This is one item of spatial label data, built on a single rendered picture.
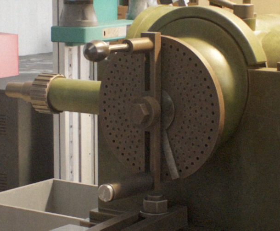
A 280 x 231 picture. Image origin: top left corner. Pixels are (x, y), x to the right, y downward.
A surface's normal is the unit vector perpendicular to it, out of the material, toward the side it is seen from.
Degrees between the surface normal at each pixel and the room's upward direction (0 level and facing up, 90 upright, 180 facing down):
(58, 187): 90
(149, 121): 90
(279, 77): 90
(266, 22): 24
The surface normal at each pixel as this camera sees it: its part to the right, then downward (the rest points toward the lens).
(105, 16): 0.86, 0.07
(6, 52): 0.58, 0.12
